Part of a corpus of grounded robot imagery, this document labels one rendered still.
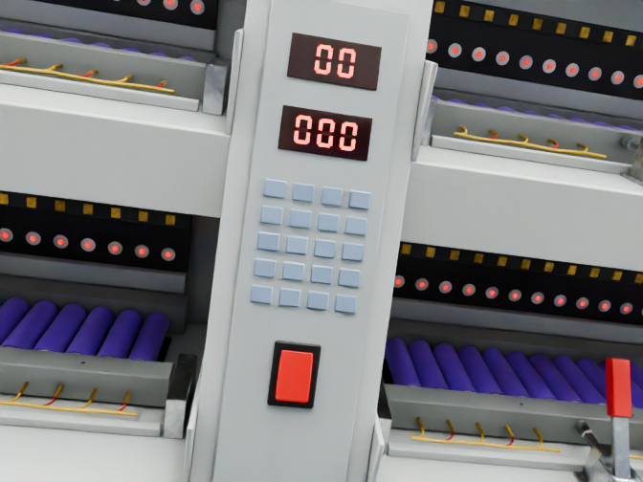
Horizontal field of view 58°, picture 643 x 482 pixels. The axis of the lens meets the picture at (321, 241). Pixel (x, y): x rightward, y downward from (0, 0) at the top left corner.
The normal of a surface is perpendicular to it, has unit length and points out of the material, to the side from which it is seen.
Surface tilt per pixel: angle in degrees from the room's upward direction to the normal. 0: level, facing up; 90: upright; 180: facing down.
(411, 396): 18
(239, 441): 90
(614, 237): 108
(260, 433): 90
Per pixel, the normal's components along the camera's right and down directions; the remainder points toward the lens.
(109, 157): 0.07, 0.36
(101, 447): 0.16, -0.92
